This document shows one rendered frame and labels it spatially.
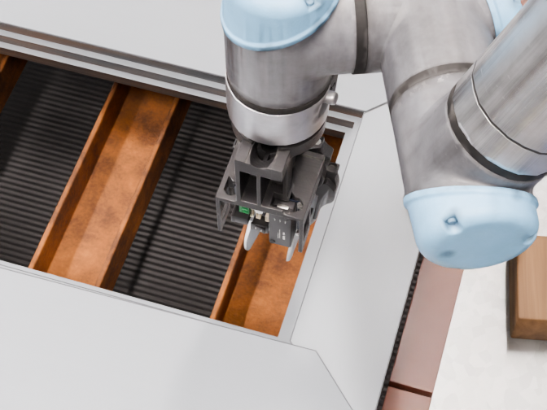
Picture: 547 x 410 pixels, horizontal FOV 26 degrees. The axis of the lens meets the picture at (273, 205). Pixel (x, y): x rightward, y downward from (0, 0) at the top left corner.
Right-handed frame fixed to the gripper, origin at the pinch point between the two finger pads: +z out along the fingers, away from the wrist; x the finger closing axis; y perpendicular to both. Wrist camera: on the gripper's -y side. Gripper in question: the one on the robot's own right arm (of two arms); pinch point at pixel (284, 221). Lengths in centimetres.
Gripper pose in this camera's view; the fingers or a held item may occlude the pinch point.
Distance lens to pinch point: 105.3
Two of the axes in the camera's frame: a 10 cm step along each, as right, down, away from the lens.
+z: 0.0, 5.2, 8.6
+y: -2.9, 8.2, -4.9
